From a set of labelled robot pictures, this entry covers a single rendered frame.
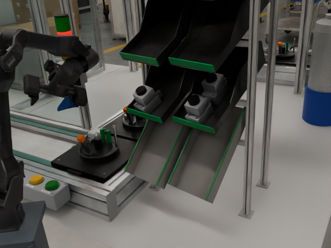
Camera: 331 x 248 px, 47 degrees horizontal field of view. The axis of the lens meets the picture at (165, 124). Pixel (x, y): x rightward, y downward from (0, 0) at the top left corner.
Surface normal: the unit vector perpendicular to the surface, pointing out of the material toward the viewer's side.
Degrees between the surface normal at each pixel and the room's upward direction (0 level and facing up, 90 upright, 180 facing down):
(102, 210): 90
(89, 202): 90
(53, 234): 0
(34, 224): 0
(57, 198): 90
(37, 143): 0
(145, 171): 45
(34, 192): 90
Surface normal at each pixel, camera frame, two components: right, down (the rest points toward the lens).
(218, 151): -0.50, -0.37
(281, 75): -0.51, 0.41
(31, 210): -0.06, -0.90
